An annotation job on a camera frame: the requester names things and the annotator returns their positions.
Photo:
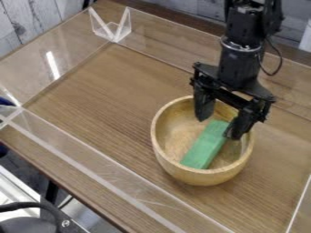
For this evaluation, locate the brown wooden bowl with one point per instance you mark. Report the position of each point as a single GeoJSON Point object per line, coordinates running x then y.
{"type": "Point", "coordinates": [174, 132]}

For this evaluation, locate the green rectangular block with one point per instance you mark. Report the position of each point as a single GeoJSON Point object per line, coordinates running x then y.
{"type": "Point", "coordinates": [207, 146]}

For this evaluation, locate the black table leg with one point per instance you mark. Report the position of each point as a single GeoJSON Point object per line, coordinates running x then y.
{"type": "Point", "coordinates": [52, 192]}

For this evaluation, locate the metal bracket with screw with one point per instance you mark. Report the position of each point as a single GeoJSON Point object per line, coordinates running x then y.
{"type": "Point", "coordinates": [68, 225]}

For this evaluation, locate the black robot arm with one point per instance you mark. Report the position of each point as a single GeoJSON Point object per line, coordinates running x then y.
{"type": "Point", "coordinates": [253, 21]}

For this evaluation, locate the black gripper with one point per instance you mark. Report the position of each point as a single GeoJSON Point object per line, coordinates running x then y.
{"type": "Point", "coordinates": [231, 82]}

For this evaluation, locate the clear acrylic tray enclosure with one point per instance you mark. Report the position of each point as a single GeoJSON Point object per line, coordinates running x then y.
{"type": "Point", "coordinates": [88, 83]}

